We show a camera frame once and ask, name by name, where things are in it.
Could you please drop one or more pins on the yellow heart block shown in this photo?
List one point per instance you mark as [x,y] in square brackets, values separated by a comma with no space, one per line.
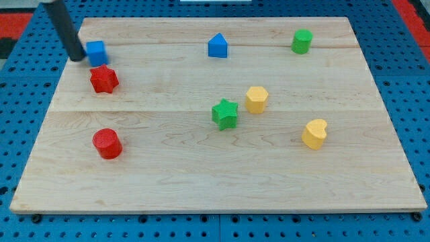
[314,134]

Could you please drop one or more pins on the blue cube block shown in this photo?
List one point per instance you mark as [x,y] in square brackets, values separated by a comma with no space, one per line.
[96,53]

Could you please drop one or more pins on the blue triangle block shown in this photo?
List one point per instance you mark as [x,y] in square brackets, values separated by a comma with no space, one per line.
[218,46]

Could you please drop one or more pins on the green cylinder block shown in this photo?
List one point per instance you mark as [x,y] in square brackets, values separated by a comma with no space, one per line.
[301,41]

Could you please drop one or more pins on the green star block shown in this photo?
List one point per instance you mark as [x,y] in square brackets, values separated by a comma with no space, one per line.
[225,114]

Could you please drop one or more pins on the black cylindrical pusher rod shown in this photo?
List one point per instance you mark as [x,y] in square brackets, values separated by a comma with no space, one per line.
[65,28]

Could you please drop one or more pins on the light wooden board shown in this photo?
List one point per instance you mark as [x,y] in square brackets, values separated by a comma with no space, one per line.
[175,160]

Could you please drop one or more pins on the red cylinder block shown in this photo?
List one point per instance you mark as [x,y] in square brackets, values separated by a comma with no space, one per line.
[107,143]

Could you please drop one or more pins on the red star block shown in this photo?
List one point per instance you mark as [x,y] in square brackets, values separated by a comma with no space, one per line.
[103,79]

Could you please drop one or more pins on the yellow hexagon block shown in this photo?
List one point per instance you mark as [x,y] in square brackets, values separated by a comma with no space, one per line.
[256,99]

